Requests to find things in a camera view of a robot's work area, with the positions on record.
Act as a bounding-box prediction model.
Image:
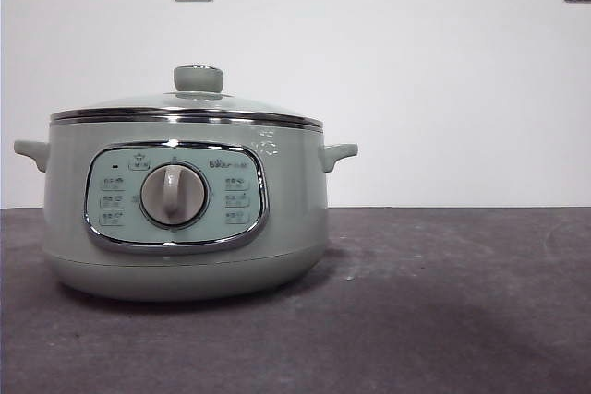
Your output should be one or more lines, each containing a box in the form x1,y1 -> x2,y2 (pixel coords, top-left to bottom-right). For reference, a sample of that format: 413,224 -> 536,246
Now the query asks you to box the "glass lid with green knob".
49,64 -> 323,131

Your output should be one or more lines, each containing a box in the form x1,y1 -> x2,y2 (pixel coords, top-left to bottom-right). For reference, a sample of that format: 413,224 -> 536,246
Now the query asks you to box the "pale green electric cooking pot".
13,117 -> 359,304

